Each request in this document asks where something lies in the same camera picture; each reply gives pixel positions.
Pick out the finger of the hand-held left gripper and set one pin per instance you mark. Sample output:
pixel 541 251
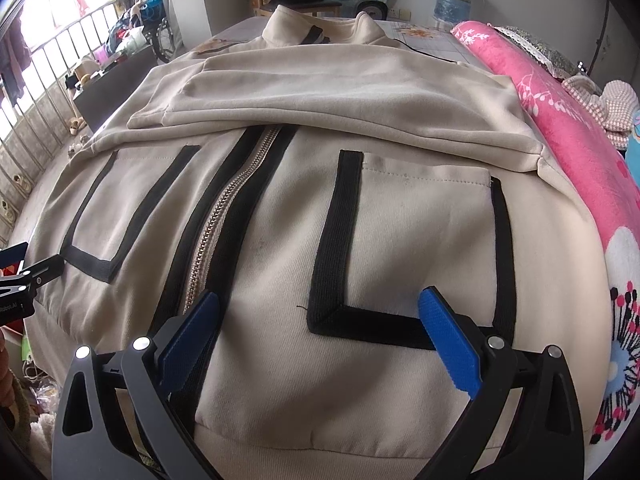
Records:
pixel 45 270
pixel 12 255

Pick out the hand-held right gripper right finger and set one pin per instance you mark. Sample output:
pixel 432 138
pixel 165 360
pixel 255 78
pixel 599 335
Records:
pixel 450 342

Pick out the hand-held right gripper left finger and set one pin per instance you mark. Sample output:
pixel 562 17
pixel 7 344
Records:
pixel 192 340

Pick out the beige zip jacket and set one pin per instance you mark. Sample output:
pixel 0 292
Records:
pixel 425 240

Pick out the metal window railing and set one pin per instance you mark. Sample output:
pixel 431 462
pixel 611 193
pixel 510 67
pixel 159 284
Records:
pixel 20 160

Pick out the beige slipper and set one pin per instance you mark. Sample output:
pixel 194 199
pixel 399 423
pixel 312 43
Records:
pixel 80 146
pixel 77 126

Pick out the dark cluttered side table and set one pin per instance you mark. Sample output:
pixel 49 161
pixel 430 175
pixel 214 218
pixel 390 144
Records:
pixel 115 95

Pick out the pile of household clutter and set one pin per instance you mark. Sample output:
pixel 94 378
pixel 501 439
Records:
pixel 110 45

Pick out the pink floral fleece blanket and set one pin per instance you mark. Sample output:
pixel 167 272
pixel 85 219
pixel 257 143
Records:
pixel 565 130

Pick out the bicycle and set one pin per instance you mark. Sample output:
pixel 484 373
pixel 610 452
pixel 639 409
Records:
pixel 152 12

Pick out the turquoise cartoon print blanket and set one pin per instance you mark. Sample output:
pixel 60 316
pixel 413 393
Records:
pixel 635 132

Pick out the pink checked cloth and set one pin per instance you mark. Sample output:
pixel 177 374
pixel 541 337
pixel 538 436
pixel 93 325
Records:
pixel 615 105

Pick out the floral plastic table cover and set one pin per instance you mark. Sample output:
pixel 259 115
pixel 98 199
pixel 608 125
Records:
pixel 435 42

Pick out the grey lace-edged pillow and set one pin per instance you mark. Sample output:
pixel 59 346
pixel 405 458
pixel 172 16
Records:
pixel 545 55

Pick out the small chrome knob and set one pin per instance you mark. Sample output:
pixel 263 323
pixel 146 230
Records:
pixel 582 66

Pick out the round black fan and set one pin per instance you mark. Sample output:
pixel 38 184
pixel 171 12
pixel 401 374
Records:
pixel 372 12

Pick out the white wall socket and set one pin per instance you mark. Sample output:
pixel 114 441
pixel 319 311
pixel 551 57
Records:
pixel 400 14

